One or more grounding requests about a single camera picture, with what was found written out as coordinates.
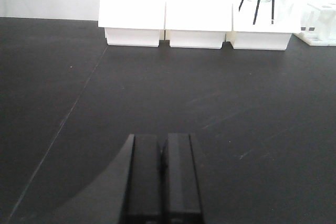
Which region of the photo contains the white storage bin left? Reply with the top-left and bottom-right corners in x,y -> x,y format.
98,0 -> 165,47

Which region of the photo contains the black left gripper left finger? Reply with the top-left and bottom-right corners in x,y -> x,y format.
120,134 -> 162,223

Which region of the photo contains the white storage bin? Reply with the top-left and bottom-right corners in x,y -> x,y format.
98,0 -> 165,47
229,0 -> 301,51
165,0 -> 232,49

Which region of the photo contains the white storage bin right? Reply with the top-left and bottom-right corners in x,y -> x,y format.
229,0 -> 301,51

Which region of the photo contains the white test tube rack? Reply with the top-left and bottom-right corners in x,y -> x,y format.
295,2 -> 335,47

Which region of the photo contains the white storage bin middle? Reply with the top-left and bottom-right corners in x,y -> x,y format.
165,0 -> 232,49

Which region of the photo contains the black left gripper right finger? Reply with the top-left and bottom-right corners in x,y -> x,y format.
162,133 -> 203,223

